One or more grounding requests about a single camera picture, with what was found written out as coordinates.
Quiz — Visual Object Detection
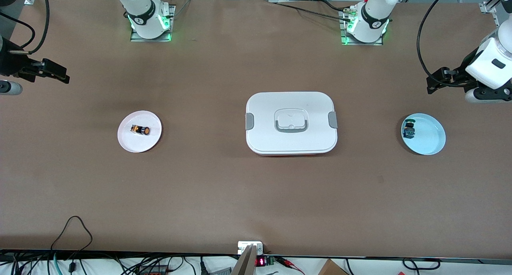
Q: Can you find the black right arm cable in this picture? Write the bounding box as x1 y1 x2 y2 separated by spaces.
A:
0 0 50 55

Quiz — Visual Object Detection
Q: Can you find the pink round plate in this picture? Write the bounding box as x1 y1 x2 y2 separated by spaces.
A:
117 110 162 153

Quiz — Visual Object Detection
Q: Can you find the looped black cable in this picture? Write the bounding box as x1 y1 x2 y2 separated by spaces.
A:
50 216 93 252

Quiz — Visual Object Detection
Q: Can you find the thin black table cable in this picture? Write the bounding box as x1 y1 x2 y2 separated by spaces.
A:
275 0 353 22

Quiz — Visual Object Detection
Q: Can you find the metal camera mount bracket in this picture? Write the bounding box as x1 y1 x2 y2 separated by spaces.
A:
232 241 264 275

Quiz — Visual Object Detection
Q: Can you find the light blue round plate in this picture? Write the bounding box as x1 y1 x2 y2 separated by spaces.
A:
401 113 446 155

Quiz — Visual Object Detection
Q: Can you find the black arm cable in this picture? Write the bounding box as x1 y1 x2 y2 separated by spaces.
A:
0 0 50 55
417 0 466 87

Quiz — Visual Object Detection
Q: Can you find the white lidded box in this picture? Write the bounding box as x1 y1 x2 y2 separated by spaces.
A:
245 92 338 156

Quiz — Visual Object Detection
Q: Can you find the small dark blue object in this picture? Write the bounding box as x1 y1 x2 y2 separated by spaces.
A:
402 118 416 140

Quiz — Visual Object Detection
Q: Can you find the brown cardboard box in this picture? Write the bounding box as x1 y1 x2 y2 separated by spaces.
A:
318 259 349 275

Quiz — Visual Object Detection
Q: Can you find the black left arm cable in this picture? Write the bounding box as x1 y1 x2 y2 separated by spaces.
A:
417 0 466 87

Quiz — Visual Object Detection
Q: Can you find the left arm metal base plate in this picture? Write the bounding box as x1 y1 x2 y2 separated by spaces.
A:
340 7 384 46

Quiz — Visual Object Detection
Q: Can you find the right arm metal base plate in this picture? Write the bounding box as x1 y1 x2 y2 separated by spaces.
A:
130 5 176 42

